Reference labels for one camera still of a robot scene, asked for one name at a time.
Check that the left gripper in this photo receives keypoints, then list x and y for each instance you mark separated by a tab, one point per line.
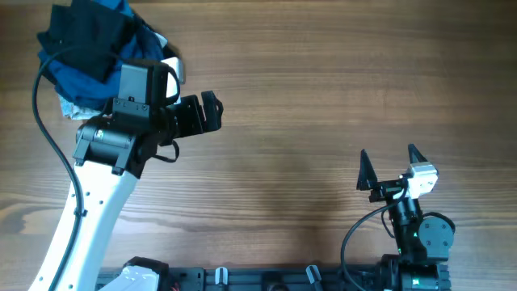
195	124

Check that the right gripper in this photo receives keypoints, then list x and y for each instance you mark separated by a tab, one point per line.
367	174

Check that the black polo shirt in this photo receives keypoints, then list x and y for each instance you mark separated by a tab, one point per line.
102	25

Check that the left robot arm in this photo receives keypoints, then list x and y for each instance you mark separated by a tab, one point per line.
105	196

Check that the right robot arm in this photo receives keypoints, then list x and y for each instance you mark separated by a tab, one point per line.
423	239

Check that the blue shirt on pile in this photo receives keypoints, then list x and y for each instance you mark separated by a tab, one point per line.
102	33

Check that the white garment in pile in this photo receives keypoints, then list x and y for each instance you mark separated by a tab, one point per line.
72	110

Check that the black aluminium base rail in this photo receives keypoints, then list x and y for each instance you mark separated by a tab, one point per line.
267	279

